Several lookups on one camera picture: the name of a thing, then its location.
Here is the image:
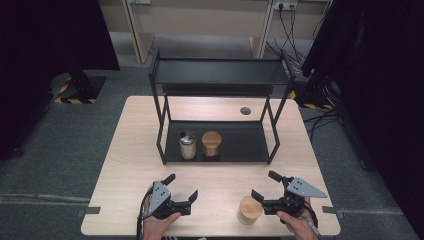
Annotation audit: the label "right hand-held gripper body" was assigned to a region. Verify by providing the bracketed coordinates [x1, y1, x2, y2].
[262, 176, 329, 217]

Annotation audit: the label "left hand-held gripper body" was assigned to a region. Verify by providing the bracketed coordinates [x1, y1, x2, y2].
[147, 180, 192, 220]

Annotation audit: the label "short wooden cup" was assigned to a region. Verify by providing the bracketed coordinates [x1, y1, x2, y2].
[236, 195, 265, 225]

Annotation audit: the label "glass jar with metal lid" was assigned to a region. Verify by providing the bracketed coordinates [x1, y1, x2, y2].
[178, 129, 198, 161]

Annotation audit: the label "black metal two-tier shelf rack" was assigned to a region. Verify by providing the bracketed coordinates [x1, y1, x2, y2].
[148, 46, 297, 166]

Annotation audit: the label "tall wooden cup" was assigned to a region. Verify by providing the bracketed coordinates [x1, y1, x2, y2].
[200, 130, 223, 160]

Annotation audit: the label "person's left hand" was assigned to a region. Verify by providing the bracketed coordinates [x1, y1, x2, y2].
[142, 190, 182, 240]

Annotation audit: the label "person's right hand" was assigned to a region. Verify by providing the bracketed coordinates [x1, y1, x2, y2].
[276, 196, 320, 240]

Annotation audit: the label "grey tape strip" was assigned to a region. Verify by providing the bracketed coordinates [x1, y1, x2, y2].
[321, 205, 345, 215]
[76, 206, 102, 216]

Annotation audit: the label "black stand base yellow stripes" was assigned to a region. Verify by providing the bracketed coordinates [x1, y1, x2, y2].
[289, 78, 335, 111]
[49, 70, 108, 105]

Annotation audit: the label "black curtain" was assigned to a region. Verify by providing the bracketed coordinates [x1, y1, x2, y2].
[0, 0, 121, 162]
[300, 0, 424, 240]

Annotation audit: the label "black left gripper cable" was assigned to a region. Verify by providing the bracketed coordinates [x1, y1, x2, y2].
[135, 186, 155, 240]

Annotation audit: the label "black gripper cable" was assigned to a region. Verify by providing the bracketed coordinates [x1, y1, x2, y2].
[303, 199, 322, 238]
[135, 186, 155, 240]

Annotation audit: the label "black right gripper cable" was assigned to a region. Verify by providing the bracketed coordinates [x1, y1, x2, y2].
[303, 199, 322, 238]

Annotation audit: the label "black floor cables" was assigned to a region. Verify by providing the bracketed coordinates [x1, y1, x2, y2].
[299, 105, 342, 142]

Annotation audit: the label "black cables from socket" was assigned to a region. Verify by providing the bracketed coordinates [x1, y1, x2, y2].
[265, 3, 309, 69]

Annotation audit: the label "white wall socket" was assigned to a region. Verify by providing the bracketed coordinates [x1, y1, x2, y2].
[274, 0, 299, 11]

